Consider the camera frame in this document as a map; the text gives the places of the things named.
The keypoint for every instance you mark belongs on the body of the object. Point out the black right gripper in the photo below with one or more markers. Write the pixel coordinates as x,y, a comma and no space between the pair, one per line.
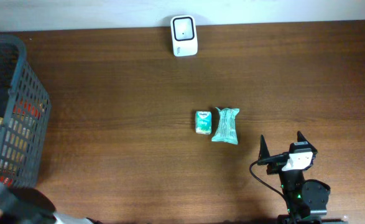
263,152

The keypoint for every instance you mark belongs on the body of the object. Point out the mint green wipes pack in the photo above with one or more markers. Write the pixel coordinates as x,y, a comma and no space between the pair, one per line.
226,130

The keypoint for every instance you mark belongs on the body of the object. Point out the green Kleenex tissue pack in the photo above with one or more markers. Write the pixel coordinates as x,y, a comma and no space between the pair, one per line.
203,122

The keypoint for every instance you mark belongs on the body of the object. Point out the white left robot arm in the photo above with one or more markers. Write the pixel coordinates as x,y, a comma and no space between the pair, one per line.
28,205

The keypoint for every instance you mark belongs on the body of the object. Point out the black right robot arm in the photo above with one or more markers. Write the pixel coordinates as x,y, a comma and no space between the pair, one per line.
306,200

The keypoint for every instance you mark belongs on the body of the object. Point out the white barcode scanner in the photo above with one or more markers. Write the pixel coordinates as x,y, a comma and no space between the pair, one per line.
184,36

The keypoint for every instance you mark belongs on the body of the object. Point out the grey plastic mesh basket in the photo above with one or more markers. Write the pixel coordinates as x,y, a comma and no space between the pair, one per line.
25,108

